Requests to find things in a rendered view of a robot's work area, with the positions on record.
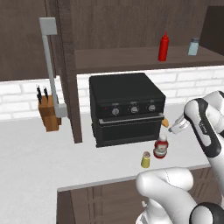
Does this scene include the dark wood wall cabinet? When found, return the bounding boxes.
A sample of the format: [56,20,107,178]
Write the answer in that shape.
[0,0,224,82]

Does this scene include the grey cabinet door handle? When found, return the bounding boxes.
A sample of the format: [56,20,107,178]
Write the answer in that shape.
[38,17,69,119]

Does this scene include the red condiment bottle white cap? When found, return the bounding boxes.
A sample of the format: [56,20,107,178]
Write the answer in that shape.
[153,133,170,159]

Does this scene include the black toaster oven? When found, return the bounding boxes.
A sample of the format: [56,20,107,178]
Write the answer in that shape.
[88,72,167,149]

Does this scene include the dark wood cabinet door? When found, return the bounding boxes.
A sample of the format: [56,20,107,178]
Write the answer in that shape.
[199,4,224,57]
[44,0,84,144]

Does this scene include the wooden knife block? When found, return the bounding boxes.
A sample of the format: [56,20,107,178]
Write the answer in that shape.
[38,94,63,133]

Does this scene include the yellow shaker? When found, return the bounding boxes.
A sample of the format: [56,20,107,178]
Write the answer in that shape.
[140,150,151,169]

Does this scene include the black knife handle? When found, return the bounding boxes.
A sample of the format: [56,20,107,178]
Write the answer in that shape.
[35,84,42,105]
[43,86,50,103]

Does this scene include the tall red ketchup bottle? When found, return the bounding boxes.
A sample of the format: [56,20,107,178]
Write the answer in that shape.
[157,31,171,62]

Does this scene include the dark wood base cabinets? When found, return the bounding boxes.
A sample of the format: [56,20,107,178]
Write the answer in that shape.
[56,165,224,224]

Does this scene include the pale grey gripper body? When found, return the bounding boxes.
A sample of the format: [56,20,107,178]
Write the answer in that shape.
[168,114,191,135]

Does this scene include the orange wedge of food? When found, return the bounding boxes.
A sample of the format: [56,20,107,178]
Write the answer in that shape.
[161,116,171,129]

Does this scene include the grey toaster oven handle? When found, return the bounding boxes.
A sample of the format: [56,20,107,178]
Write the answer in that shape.
[98,113,165,125]

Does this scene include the pale blue shaker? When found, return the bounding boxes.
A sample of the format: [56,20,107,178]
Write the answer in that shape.
[187,37,200,57]

